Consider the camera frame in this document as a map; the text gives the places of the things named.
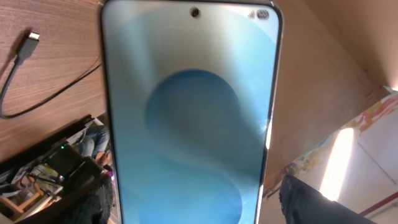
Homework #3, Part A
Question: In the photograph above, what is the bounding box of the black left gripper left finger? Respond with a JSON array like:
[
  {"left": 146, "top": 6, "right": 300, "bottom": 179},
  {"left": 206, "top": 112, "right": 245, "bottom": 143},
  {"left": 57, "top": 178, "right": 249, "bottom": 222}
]
[{"left": 61, "top": 175, "right": 114, "bottom": 224}]

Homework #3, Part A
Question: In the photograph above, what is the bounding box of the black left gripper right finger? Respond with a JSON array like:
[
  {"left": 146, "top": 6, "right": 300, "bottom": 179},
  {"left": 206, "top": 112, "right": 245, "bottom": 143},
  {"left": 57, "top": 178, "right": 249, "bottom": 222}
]
[{"left": 279, "top": 175, "right": 373, "bottom": 224}]

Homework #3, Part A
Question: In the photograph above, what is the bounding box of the blue Galaxy S25 smartphone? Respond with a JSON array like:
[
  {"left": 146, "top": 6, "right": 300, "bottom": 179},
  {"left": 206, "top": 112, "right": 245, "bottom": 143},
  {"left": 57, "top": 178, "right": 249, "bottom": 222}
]
[{"left": 99, "top": 1, "right": 283, "bottom": 224}]

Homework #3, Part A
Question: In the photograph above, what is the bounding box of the black USB charging cable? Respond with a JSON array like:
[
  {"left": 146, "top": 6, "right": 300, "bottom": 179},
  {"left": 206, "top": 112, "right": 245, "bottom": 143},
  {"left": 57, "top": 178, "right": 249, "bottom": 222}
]
[{"left": 0, "top": 31, "right": 103, "bottom": 120}]

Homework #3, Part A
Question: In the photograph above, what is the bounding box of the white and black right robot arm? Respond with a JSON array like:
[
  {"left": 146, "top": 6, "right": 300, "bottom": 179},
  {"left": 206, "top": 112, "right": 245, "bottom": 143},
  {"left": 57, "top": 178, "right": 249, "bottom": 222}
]
[{"left": 27, "top": 144, "right": 103, "bottom": 196}]

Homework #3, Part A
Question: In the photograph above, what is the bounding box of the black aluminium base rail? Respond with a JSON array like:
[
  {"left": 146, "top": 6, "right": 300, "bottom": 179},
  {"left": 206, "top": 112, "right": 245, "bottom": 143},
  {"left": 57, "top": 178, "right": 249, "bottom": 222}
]
[{"left": 1, "top": 114, "right": 94, "bottom": 174}]

